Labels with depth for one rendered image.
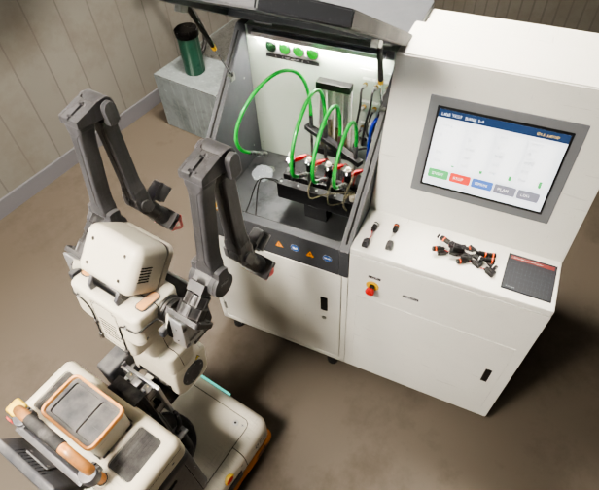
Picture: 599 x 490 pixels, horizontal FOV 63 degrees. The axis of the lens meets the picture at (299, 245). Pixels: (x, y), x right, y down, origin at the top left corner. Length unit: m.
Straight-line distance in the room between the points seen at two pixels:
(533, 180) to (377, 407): 1.34
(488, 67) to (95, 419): 1.59
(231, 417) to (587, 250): 2.30
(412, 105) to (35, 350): 2.35
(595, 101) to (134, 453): 1.71
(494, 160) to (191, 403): 1.58
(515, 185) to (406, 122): 0.41
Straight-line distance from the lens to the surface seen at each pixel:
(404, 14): 2.03
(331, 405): 2.53
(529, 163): 1.73
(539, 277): 1.84
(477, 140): 1.71
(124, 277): 1.37
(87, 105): 1.47
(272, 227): 1.90
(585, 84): 1.66
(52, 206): 3.81
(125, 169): 1.61
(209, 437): 2.24
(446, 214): 1.85
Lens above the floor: 2.36
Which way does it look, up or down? 50 degrees down
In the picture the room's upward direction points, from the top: 4 degrees counter-clockwise
